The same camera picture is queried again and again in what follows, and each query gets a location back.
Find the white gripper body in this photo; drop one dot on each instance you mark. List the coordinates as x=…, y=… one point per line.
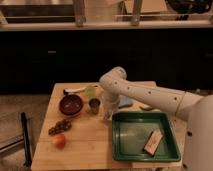
x=111, y=103

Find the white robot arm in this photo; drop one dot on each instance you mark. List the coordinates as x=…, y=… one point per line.
x=195, y=109

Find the blue towel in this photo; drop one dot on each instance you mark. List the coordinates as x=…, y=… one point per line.
x=125, y=102

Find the small metal cup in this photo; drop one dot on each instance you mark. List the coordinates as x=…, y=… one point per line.
x=94, y=105

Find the green plastic tray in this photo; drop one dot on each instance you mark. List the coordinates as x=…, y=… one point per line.
x=131, y=131

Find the dark red bowl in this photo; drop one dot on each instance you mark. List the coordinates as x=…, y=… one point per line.
x=71, y=105

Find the banana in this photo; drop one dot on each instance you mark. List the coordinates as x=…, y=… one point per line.
x=68, y=91

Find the wooden table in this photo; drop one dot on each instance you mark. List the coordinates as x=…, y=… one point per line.
x=88, y=143

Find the bunch of dark grapes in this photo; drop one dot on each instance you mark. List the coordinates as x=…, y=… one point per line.
x=59, y=127

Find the brown white sponge block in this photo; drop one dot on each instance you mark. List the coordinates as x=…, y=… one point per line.
x=153, y=142

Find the orange fruit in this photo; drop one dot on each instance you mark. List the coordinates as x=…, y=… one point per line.
x=59, y=141

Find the black bar on floor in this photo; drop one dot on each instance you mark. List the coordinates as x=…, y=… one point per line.
x=28, y=160

